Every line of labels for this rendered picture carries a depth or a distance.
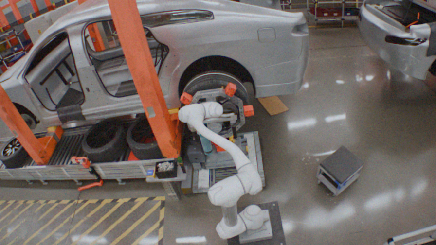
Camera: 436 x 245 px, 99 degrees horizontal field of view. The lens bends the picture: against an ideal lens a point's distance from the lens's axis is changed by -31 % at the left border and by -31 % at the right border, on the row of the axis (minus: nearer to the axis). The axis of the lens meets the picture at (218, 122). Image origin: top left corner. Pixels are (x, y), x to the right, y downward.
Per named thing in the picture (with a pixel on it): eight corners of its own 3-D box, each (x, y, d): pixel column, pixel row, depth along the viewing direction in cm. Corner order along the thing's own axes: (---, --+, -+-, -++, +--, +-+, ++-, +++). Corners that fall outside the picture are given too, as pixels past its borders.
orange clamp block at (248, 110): (243, 111, 252) (253, 110, 251) (244, 116, 246) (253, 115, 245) (243, 105, 248) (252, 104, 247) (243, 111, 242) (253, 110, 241)
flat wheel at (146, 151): (175, 118, 349) (171, 104, 334) (186, 152, 299) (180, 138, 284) (131, 133, 340) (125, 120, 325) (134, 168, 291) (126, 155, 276)
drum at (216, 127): (223, 117, 256) (221, 106, 247) (223, 132, 240) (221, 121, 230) (208, 119, 257) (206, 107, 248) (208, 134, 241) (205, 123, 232)
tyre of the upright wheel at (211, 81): (189, 63, 245) (178, 115, 287) (187, 76, 227) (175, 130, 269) (255, 78, 255) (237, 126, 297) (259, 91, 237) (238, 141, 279)
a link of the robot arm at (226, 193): (246, 233, 196) (222, 244, 190) (238, 218, 206) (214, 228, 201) (247, 188, 141) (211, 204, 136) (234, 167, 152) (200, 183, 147)
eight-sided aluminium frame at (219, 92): (245, 130, 267) (240, 85, 231) (246, 135, 262) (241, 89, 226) (192, 136, 272) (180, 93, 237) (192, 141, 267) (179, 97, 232)
